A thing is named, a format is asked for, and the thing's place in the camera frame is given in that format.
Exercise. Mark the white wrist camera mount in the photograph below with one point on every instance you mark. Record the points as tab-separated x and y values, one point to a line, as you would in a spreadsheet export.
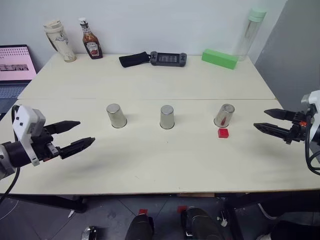
25	122
315	117

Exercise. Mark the black table leg bar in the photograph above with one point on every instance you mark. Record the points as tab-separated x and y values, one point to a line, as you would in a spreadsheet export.
50	202
275	201

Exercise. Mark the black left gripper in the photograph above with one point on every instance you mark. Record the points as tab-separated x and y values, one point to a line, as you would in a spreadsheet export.
43	147

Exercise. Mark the grey handheld controller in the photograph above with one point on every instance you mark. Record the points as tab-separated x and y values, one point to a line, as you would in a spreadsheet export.
168	59

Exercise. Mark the small red cube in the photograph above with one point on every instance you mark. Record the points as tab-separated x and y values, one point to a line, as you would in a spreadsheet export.
223	133

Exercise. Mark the black fabric pouch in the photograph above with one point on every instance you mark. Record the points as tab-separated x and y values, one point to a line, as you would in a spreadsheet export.
133	60

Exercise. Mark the beige travel tumbler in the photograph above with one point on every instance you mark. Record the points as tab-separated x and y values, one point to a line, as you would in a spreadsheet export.
61	42

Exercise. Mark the ketchup bottle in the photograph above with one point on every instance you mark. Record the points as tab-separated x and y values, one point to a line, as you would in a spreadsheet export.
92	45

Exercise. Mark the inverted steel cup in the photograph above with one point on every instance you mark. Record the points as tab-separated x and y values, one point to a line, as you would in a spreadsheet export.
167	118
225	115
116	117

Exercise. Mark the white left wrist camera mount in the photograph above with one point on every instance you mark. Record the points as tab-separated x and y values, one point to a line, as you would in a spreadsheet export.
25	122

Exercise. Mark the green rectangular block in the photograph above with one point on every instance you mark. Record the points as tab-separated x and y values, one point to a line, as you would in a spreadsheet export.
220	59

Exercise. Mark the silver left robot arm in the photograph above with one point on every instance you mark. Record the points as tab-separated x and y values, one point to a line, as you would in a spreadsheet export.
13	155

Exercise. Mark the clear bottle with green lid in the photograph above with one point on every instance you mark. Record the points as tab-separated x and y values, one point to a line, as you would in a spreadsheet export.
246	37

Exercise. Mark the red floor tape piece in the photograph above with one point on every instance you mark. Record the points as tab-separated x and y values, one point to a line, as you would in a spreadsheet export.
182	209
142	211

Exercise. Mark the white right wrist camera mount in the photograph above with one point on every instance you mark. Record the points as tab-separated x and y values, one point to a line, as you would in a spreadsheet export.
315	117

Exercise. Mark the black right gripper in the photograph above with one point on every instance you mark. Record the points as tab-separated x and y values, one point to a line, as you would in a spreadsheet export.
298	128

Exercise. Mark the laptop with pink screen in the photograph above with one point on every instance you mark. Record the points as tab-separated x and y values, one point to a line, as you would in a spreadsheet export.
15	62

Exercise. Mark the dark rounded shape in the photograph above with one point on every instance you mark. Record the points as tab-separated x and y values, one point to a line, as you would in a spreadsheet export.
200	225
140	228

